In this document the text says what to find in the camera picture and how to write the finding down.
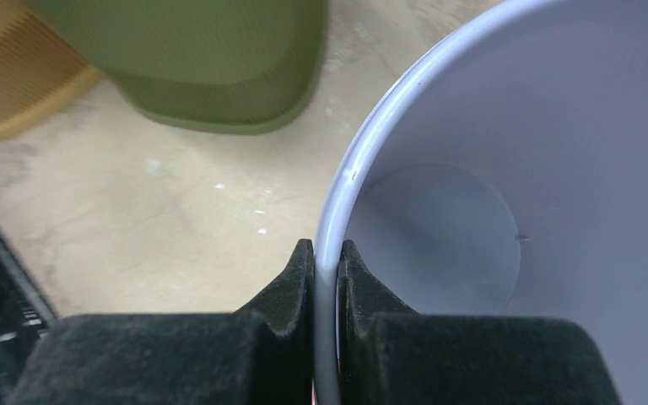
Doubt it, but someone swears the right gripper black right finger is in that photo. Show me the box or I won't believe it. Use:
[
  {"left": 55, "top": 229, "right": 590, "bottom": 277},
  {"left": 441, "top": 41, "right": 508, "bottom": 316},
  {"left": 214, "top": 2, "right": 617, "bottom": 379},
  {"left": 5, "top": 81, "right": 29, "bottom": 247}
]
[{"left": 337, "top": 240, "right": 620, "bottom": 404}]

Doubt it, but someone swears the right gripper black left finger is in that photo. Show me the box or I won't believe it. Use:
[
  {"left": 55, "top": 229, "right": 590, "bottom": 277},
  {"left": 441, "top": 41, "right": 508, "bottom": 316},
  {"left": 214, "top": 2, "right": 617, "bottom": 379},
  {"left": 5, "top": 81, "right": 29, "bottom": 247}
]
[{"left": 8, "top": 240, "right": 314, "bottom": 404}]

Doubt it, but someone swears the grey bin with black liner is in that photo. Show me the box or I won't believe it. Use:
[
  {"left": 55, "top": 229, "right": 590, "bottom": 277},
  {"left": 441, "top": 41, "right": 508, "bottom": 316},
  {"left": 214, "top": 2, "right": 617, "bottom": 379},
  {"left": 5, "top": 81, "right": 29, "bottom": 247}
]
[{"left": 315, "top": 1, "right": 648, "bottom": 404}]

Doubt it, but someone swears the green mesh basket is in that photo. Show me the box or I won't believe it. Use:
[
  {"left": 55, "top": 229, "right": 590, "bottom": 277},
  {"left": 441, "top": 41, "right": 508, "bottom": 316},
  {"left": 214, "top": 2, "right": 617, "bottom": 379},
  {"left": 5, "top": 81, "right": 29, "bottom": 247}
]
[{"left": 30, "top": 0, "right": 329, "bottom": 134}]

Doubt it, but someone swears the yellow mesh basket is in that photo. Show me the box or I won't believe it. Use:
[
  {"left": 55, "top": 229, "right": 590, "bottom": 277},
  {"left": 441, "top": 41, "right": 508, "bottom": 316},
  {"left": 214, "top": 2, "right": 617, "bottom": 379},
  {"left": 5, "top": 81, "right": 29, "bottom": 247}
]
[{"left": 0, "top": 1, "right": 102, "bottom": 140}]

